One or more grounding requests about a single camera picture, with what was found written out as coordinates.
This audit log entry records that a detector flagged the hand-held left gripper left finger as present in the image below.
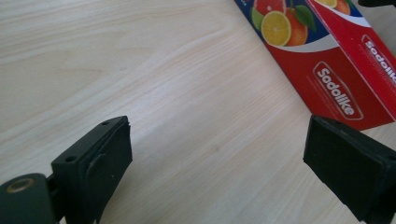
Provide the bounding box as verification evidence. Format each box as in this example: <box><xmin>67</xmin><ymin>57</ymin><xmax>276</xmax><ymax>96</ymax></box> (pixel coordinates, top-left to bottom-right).
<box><xmin>50</xmin><ymin>115</ymin><xmax>134</xmax><ymax>224</ymax></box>

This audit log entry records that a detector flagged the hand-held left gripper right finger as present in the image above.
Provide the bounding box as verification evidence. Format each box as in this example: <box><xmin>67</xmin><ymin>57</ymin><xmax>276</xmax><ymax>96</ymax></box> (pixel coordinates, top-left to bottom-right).
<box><xmin>303</xmin><ymin>114</ymin><xmax>396</xmax><ymax>224</ymax></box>

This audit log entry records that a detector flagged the red box with fruit print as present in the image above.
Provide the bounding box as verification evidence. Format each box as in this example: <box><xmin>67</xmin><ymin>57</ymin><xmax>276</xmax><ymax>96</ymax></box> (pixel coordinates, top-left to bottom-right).
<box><xmin>233</xmin><ymin>0</ymin><xmax>396</xmax><ymax>132</ymax></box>

